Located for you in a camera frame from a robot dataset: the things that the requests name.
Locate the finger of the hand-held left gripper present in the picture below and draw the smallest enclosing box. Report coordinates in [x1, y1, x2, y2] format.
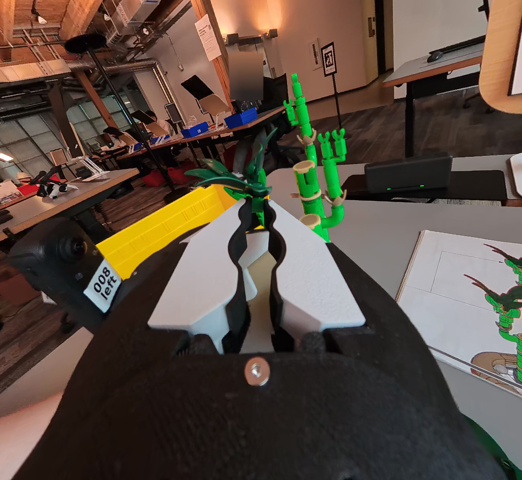
[239, 230, 272, 270]

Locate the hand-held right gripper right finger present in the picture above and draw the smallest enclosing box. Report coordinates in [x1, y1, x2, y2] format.
[263, 199, 366, 353]

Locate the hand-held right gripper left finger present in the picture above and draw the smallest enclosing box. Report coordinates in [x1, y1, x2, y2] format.
[148, 199, 251, 354]

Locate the leafy green lego branch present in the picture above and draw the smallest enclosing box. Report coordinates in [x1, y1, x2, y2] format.
[183, 128, 278, 229]

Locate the lego bamboo plant model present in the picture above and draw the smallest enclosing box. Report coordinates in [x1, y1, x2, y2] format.
[283, 73, 347, 244]

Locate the lego instruction booklet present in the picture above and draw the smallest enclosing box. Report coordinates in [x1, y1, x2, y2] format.
[397, 230, 522, 396]

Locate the yellow plastic bin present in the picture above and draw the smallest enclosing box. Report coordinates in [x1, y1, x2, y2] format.
[97, 183, 245, 281]

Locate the black and white tool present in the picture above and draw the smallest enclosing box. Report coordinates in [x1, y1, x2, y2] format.
[29, 169, 78, 200]

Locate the grey work desk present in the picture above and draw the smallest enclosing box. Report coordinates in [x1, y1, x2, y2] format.
[0, 167, 141, 244]

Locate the black office chair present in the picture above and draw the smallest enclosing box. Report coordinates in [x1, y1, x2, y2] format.
[265, 137, 304, 172]

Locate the long wooden-edged desk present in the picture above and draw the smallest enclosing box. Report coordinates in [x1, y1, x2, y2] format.
[116, 106, 286, 162]

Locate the black box device green light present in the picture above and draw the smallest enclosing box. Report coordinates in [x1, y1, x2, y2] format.
[364, 153, 454, 195]

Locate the black monitor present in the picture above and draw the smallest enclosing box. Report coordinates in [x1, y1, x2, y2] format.
[263, 73, 289, 112]

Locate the black tablet board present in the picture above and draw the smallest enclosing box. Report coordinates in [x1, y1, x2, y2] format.
[181, 74, 213, 101]

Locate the black box with green light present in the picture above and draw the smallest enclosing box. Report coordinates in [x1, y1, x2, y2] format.
[341, 169, 507, 202]

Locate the tag sign on black stand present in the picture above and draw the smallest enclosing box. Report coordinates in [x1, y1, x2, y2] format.
[320, 40, 347, 139]

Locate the white paper notice on beam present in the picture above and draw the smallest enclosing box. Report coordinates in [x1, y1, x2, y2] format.
[195, 14, 222, 62]

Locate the black pole stand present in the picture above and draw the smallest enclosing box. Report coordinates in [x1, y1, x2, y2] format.
[64, 33, 188, 202]

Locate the grey desk with black legs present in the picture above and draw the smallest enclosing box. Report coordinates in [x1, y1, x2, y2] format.
[382, 43, 486, 158]

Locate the black computer keyboard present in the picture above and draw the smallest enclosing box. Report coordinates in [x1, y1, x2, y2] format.
[428, 35, 486, 55]

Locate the wooden document stand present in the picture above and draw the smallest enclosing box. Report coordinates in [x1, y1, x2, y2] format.
[479, 0, 522, 114]

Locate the printed instruction sheet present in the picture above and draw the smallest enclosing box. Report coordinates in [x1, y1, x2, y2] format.
[508, 15, 522, 96]

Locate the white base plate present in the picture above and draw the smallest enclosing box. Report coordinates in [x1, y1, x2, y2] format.
[505, 153, 522, 197]

